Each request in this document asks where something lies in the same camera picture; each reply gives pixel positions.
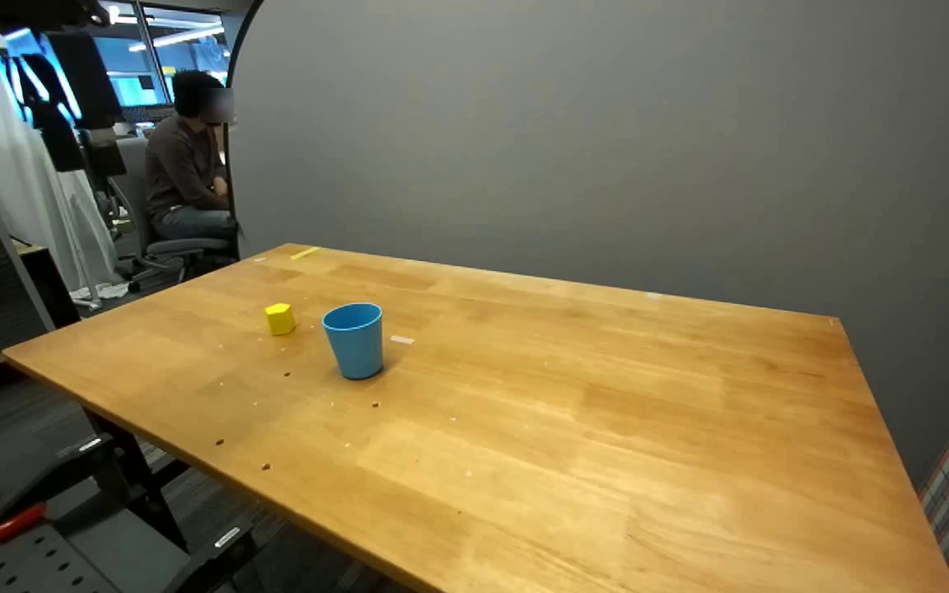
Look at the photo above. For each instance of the yellow block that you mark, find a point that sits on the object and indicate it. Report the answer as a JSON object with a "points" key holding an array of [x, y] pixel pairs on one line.
{"points": [[278, 316]]}

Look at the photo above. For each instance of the blue plastic cup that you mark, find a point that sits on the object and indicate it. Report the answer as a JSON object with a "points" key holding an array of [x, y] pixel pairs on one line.
{"points": [[353, 338]]}

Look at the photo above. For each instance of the seated person in brown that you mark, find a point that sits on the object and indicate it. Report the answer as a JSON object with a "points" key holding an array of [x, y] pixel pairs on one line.
{"points": [[187, 178]]}

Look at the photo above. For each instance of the white curtain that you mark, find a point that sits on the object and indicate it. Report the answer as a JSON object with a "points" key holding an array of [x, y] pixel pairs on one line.
{"points": [[54, 209]]}

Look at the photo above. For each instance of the black table leg frame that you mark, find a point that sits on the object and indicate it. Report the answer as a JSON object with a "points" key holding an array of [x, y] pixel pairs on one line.
{"points": [[108, 505]]}

